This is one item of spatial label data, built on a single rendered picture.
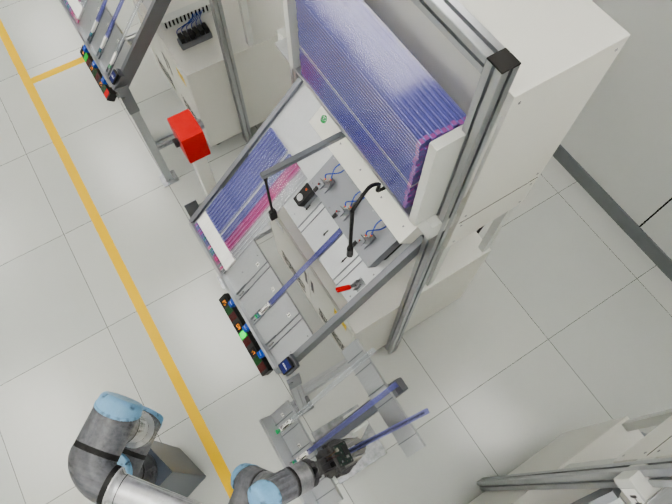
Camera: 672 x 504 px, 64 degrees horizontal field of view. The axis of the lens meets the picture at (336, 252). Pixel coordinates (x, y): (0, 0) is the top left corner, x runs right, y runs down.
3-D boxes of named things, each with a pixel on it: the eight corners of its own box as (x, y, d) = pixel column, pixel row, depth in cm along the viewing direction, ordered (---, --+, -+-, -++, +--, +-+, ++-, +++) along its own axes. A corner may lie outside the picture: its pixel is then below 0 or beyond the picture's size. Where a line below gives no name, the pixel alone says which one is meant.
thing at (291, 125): (356, 301, 171) (347, 303, 167) (257, 155, 194) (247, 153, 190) (429, 234, 157) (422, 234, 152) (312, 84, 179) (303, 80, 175)
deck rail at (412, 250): (289, 370, 188) (278, 374, 183) (286, 365, 189) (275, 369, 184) (433, 240, 156) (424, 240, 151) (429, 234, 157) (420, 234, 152)
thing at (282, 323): (284, 365, 186) (277, 367, 184) (199, 222, 209) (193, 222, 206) (317, 334, 178) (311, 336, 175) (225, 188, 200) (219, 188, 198)
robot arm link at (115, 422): (114, 446, 179) (66, 443, 128) (136, 403, 184) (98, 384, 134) (147, 460, 179) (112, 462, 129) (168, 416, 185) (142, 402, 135)
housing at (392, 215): (421, 243, 159) (399, 244, 148) (334, 129, 176) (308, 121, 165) (441, 225, 156) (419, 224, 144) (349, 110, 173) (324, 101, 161)
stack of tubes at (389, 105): (406, 210, 133) (422, 146, 109) (300, 74, 151) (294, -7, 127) (446, 187, 136) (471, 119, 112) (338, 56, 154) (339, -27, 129)
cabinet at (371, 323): (350, 369, 256) (354, 334, 199) (277, 255, 280) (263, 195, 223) (458, 300, 270) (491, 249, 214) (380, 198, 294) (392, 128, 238)
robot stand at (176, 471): (176, 510, 231) (132, 514, 181) (148, 480, 236) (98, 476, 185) (206, 476, 236) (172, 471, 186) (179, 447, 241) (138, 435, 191)
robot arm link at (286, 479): (241, 480, 128) (261, 489, 122) (279, 462, 135) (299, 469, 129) (247, 512, 128) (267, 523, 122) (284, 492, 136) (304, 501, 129)
